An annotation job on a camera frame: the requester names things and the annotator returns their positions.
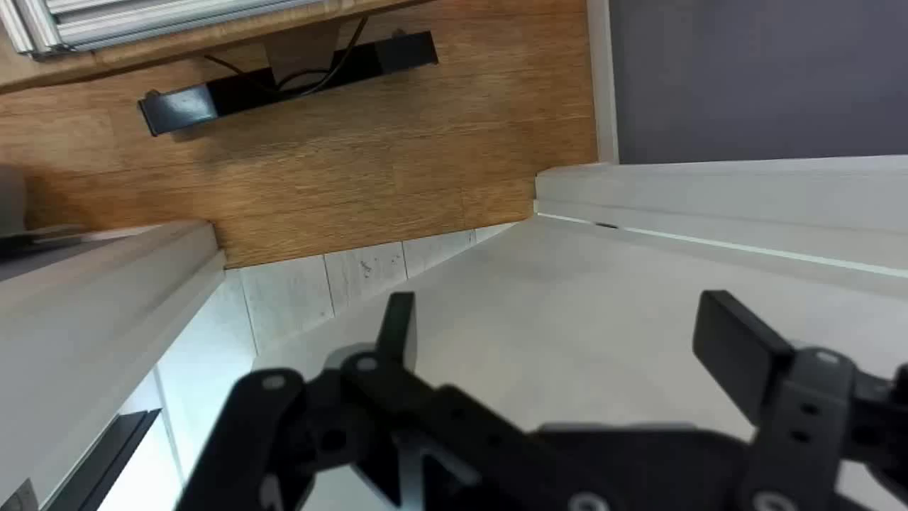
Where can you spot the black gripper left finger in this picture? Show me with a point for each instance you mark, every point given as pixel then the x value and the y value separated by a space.
pixel 415 447

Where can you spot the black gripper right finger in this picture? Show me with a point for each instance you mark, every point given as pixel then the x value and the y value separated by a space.
pixel 812 410

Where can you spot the aluminium extrusion frame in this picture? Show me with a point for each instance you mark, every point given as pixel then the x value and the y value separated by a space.
pixel 57 27

